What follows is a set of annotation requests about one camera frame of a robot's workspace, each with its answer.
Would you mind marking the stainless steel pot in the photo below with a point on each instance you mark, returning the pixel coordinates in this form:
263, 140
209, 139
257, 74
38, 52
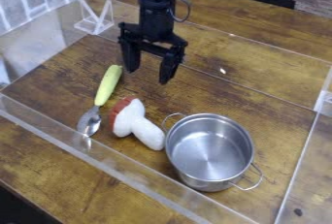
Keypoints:
211, 151

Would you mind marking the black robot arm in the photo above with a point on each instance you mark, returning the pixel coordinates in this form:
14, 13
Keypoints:
153, 36

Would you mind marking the clear acrylic front barrier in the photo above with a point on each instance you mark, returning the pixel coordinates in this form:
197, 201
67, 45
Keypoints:
166, 191

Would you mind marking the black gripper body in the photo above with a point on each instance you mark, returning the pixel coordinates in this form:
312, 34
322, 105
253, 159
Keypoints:
153, 32

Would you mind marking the green handled metal spoon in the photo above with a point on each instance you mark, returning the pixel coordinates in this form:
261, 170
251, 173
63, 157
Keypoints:
90, 120

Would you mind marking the white red plush mushroom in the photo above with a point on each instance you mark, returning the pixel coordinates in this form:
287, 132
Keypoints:
128, 120

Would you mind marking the clear acrylic triangle stand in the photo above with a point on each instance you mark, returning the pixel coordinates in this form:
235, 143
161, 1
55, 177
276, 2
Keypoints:
93, 23

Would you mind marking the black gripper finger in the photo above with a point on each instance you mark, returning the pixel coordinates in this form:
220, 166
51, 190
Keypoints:
132, 55
172, 59

